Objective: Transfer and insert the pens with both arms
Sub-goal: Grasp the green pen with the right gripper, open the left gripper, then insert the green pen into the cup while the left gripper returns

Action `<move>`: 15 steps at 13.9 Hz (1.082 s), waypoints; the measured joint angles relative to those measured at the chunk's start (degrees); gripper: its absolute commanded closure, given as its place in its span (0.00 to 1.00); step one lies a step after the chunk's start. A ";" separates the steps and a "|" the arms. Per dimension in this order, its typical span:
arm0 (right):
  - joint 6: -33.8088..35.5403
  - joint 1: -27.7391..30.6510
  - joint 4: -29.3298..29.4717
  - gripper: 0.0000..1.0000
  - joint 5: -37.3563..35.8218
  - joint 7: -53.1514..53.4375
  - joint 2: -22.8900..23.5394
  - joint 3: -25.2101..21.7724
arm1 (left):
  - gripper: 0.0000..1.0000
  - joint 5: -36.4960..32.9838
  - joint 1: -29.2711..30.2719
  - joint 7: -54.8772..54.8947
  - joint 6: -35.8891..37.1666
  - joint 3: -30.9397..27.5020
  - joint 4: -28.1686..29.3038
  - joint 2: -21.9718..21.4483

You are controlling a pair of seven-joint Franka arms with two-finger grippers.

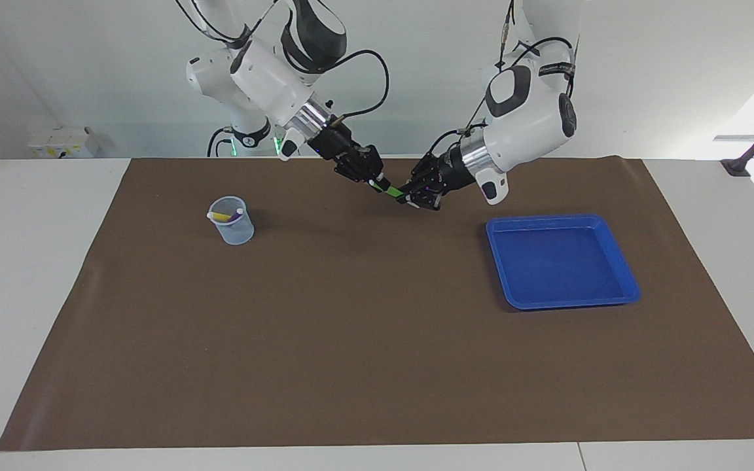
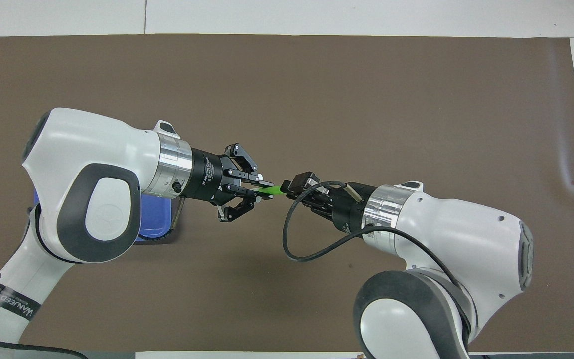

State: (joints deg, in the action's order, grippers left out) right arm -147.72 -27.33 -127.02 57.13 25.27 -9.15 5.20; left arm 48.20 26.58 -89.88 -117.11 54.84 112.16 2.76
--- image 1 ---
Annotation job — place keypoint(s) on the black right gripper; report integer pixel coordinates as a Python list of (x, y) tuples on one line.
[(340, 147)]

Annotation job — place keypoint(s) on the purple marker pen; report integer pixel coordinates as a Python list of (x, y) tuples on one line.
[(234, 217)]

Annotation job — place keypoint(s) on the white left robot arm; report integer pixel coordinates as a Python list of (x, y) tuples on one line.
[(527, 118)]

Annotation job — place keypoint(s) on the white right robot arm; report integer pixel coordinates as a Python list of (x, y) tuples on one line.
[(266, 72)]

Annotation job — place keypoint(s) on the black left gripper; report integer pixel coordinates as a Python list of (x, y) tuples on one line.
[(454, 171)]

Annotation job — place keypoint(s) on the blue plastic tray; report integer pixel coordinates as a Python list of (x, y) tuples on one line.
[(560, 261)]

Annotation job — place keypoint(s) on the brown table mat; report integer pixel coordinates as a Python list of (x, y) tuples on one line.
[(351, 340)]

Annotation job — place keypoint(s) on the green marker pen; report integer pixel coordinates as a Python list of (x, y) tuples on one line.
[(390, 191)]

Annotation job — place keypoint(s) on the yellow marker pen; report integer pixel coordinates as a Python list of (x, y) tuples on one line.
[(220, 216)]

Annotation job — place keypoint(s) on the clear plastic cup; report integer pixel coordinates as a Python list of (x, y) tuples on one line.
[(236, 234)]

